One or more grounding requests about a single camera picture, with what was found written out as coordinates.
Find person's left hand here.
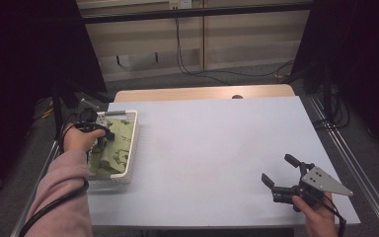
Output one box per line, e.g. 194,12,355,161
62,125,107,154

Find white perforated plastic basket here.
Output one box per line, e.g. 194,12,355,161
86,110,140,186

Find green printed cloth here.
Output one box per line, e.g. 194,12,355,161
89,118,135,176

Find black horizontal bar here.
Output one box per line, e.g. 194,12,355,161
81,2,314,25

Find wooden table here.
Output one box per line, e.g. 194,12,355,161
114,84,296,103

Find white table mat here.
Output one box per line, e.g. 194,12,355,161
87,95,362,230

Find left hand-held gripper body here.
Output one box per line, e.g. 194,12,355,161
73,98,114,134

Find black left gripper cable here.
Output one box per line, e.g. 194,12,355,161
18,120,91,237

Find black curtain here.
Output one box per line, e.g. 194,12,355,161
290,0,379,162
0,0,109,211

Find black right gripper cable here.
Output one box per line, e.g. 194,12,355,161
312,192,347,237

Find black floor cables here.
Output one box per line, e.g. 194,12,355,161
312,83,351,130

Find person's right hand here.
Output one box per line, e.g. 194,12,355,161
291,192,341,237

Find white wall outlet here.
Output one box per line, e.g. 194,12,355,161
169,0,193,10

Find metal floor rail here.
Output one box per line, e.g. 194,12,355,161
9,139,62,237
309,95,379,237

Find black metal stand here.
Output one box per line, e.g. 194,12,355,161
50,78,114,141

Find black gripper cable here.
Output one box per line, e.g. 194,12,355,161
18,120,91,237
312,192,347,237

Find yellow cable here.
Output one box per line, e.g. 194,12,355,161
33,98,55,120

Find black hanging cable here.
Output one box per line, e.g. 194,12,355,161
175,18,295,87

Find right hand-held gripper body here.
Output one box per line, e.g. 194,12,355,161
271,161,355,212

